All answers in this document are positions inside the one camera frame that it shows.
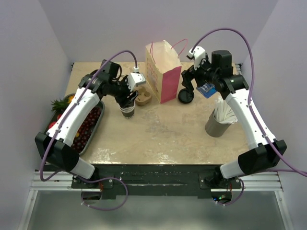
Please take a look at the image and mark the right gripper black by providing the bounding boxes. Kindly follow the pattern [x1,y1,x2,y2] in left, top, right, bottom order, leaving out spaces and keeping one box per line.
[182,55,219,92]

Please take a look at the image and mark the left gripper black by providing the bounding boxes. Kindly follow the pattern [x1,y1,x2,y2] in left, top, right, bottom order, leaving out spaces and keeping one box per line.
[109,75,139,108]

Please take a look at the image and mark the dark paper coffee cup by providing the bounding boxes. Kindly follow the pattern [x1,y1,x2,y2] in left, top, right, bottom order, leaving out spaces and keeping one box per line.
[120,103,135,119]

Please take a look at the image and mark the black coffee cup lid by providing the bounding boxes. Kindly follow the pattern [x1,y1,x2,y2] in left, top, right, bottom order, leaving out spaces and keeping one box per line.
[178,88,194,104]

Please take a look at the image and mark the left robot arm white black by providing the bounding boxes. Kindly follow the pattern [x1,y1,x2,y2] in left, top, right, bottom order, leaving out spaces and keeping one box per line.
[35,60,146,188]

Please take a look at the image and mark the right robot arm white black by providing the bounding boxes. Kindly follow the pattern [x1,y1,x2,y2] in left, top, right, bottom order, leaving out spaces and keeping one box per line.
[181,46,287,188]

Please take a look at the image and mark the cardboard cup carrier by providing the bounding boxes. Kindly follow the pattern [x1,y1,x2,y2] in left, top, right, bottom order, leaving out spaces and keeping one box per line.
[135,86,152,106]

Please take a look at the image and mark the blue razor package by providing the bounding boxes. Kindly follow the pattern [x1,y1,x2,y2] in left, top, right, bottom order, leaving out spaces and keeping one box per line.
[196,83,217,98]

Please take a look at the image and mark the pink beige paper bag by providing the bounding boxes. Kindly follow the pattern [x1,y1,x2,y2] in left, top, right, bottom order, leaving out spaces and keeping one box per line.
[145,39,188,104]

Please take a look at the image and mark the grey straw holder cup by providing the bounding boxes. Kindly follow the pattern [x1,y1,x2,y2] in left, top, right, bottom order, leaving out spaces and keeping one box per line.
[205,111,231,138]

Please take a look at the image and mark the dark red grapes bunch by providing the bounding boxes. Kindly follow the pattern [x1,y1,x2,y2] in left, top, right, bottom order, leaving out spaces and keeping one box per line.
[71,107,101,153]

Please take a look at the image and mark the dark green fruit tray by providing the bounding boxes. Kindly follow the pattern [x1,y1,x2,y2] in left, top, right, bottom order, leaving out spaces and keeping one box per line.
[44,93,105,156]

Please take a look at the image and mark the toy pineapple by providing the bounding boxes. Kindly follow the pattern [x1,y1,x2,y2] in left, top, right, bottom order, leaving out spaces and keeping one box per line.
[51,94,74,113]

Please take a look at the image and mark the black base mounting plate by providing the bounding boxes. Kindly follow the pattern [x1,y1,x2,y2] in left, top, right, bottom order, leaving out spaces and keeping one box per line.
[42,164,267,200]

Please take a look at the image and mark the red apple rear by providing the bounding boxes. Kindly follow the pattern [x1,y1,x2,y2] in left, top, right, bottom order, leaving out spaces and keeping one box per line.
[48,114,62,129]

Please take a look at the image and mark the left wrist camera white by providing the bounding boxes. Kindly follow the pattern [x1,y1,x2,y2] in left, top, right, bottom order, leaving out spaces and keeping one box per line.
[127,72,146,92]

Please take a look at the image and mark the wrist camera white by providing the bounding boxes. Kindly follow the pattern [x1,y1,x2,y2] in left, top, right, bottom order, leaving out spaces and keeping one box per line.
[127,72,146,92]
[187,46,206,68]

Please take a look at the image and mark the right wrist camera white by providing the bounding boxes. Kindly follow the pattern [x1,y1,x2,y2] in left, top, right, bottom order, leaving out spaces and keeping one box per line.
[187,46,206,68]

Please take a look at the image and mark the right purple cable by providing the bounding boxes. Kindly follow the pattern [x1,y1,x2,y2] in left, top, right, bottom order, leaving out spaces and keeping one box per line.
[191,28,307,178]

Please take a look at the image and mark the purple cable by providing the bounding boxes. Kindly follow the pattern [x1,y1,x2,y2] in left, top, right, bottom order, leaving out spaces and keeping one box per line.
[39,49,138,182]
[191,28,307,178]

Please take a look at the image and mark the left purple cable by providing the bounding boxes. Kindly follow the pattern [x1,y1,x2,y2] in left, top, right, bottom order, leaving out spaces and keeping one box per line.
[39,49,138,182]

